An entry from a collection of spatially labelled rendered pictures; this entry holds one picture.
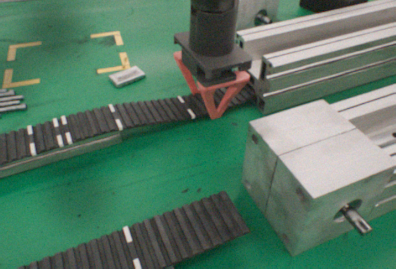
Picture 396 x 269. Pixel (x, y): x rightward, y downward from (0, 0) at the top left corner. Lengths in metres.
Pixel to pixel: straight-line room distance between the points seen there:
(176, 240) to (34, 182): 0.20
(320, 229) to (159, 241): 0.15
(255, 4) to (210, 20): 0.23
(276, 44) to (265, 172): 0.25
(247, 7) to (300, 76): 0.18
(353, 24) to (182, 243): 0.45
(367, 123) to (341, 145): 0.09
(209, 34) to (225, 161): 0.15
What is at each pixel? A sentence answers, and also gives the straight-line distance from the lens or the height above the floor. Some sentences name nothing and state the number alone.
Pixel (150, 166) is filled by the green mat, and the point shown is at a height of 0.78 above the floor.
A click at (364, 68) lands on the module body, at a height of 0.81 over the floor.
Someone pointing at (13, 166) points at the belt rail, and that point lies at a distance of 0.46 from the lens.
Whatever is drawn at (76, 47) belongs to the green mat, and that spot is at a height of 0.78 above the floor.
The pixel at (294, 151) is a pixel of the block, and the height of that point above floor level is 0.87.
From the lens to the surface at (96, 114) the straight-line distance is 0.46.
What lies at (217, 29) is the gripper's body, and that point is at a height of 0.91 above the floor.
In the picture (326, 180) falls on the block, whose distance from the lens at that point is 0.31.
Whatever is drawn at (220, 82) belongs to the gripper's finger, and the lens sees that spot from 0.42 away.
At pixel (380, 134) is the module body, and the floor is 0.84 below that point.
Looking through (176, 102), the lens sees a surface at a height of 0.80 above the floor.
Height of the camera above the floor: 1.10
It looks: 42 degrees down
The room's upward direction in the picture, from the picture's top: straight up
